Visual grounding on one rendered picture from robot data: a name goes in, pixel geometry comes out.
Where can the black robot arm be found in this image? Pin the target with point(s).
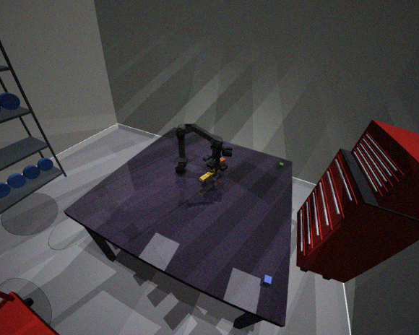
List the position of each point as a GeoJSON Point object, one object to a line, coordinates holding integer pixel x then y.
{"type": "Point", "coordinates": [215, 140]}

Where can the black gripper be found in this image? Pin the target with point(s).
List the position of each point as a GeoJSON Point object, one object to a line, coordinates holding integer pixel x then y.
{"type": "Point", "coordinates": [220, 166]}

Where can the yellow bar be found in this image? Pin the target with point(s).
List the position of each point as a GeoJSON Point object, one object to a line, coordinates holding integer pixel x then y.
{"type": "Point", "coordinates": [212, 172]}

